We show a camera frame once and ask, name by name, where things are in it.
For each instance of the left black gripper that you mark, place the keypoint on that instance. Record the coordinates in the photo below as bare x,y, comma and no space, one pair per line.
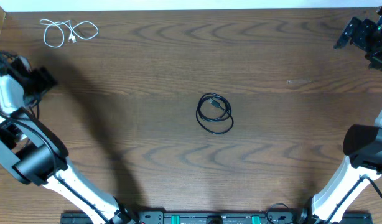
44,77

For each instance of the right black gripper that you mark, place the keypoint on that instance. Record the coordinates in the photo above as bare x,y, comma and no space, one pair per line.
361,38

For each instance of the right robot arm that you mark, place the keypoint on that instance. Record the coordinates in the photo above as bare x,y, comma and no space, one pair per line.
362,145

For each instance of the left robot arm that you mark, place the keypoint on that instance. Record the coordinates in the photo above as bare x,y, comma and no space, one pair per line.
32,154

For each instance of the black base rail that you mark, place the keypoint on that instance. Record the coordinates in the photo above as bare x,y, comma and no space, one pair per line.
158,217

